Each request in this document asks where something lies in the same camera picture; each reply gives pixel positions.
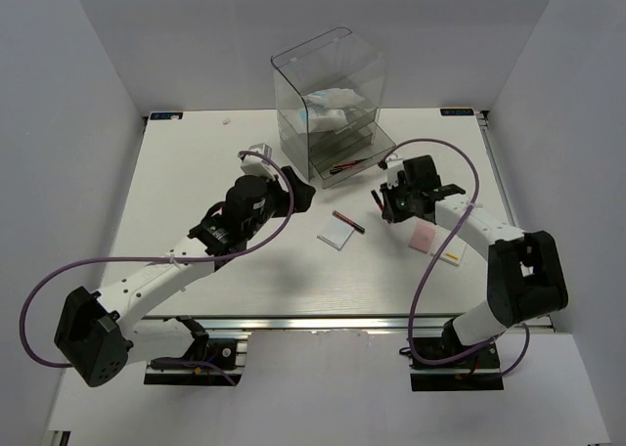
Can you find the pink makeup packet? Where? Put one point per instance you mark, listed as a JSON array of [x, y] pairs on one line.
[[422, 238]]

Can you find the blue label sticker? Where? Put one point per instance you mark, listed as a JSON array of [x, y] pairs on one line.
[[165, 115], [456, 111]]

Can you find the clear acrylic organizer with drawers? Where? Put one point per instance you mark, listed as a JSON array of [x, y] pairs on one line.
[[337, 58]]

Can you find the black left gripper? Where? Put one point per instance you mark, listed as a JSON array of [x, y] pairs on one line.
[[284, 198]]

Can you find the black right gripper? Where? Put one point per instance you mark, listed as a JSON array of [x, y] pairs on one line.
[[390, 212]]

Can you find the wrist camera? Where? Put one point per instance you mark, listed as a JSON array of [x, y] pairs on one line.
[[393, 166], [257, 164]]

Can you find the red lip gloss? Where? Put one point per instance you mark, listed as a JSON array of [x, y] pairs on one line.
[[358, 161], [342, 167]]

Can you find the red lip gloss tube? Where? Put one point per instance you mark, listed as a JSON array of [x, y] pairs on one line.
[[378, 202]]

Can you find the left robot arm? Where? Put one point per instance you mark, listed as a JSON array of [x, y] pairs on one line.
[[102, 331]]

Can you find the blue label sticker right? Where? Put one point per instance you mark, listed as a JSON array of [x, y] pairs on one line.
[[456, 111]]

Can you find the dark lip gloss tube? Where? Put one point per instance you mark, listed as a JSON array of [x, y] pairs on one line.
[[357, 227]]

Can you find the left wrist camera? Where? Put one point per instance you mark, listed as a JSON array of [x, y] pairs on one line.
[[257, 164]]

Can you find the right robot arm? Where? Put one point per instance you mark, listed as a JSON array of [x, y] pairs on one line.
[[524, 275]]

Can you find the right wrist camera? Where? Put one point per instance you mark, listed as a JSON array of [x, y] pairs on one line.
[[393, 166]]

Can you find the white square pad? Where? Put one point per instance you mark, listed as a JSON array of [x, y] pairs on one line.
[[335, 233]]

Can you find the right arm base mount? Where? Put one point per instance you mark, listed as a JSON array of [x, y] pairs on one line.
[[481, 371]]

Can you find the blue label sticker left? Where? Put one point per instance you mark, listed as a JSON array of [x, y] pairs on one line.
[[165, 115]]

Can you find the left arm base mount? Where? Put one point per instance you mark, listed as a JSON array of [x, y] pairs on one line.
[[209, 360]]

